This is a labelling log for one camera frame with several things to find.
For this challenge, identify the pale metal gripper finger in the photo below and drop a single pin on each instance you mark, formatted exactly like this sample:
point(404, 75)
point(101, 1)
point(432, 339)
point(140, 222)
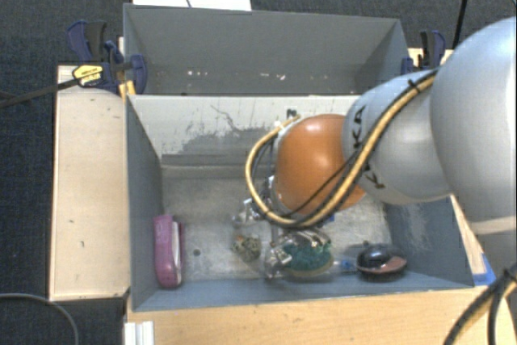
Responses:
point(282, 255)
point(273, 270)

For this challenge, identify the spotted tan toy animal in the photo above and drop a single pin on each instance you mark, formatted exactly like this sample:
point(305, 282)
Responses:
point(247, 247)

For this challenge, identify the grey metal bin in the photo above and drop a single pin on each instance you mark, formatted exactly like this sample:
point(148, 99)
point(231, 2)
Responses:
point(226, 190)

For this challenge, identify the clear plastic bottle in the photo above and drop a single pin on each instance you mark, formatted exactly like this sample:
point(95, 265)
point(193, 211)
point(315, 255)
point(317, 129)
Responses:
point(337, 270)

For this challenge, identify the black and brown rounded object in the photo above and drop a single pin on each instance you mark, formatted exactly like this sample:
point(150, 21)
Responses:
point(379, 262)

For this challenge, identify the pale wood flat board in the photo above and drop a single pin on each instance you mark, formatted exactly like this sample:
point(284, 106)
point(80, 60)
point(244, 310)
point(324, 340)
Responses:
point(89, 190)

